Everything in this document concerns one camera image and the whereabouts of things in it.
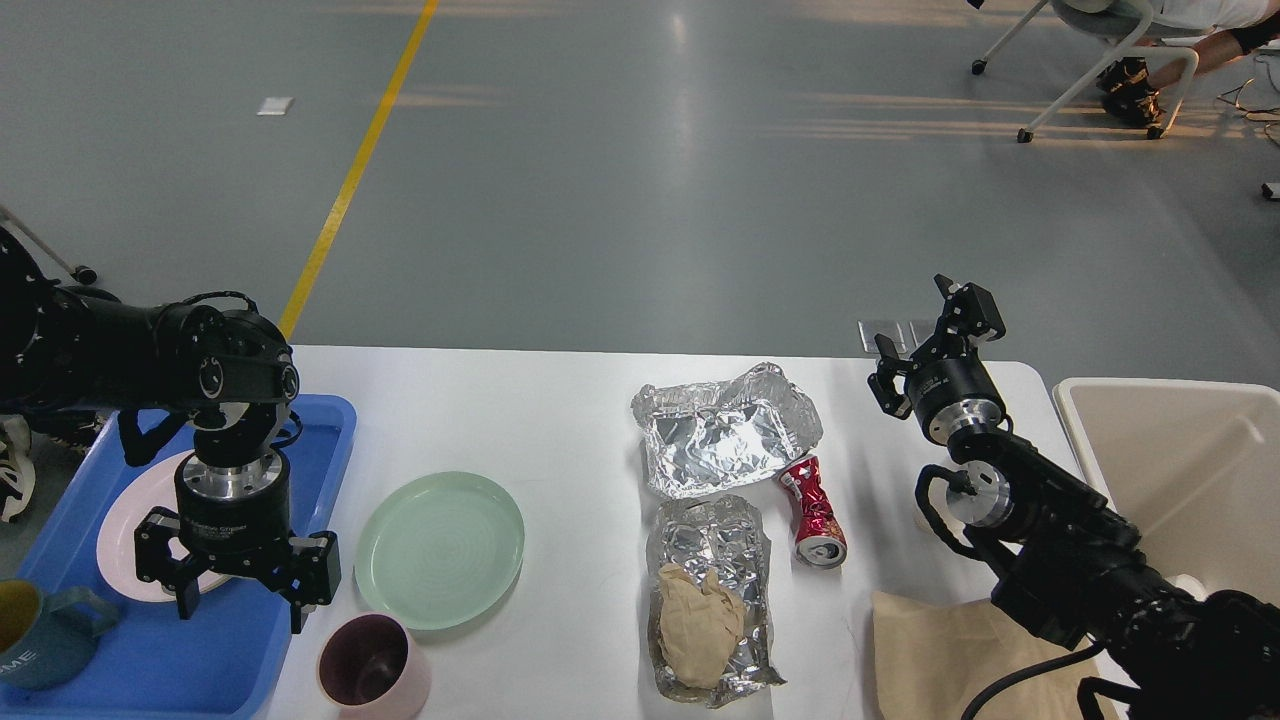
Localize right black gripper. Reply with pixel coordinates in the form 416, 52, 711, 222
868, 274, 1007, 446

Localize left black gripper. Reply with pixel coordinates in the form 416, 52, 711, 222
133, 448, 342, 635

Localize pink mug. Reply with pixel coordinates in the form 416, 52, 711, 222
315, 612, 433, 719

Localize green plate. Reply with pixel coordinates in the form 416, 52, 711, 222
355, 471, 526, 632

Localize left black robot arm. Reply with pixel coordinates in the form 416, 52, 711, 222
1, 232, 340, 633

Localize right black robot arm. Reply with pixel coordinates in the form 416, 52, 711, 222
868, 274, 1279, 719

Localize pink plate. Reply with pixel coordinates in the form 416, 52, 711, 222
96, 454, 187, 603

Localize blue mug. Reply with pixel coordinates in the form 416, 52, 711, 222
1, 579, 122, 691

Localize crushed red soda can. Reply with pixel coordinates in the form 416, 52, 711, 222
778, 454, 849, 569

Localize crumpled foil tray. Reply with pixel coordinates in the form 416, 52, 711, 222
630, 363, 824, 498

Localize flat crumpled foil sheet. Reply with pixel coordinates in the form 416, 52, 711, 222
646, 495, 785, 708

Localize beige plastic bin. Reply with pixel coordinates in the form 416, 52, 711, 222
1053, 378, 1279, 603

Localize brown paper bag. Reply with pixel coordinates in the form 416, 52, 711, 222
872, 591, 1098, 719

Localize left rolling chair leg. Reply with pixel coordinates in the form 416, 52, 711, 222
1, 204, 99, 287

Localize crumpled brown paper ball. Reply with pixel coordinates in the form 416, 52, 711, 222
658, 562, 746, 689

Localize white rolling chair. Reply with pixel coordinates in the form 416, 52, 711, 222
970, 1, 1211, 143

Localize seated person white shorts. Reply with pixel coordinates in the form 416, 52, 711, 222
1094, 0, 1280, 129

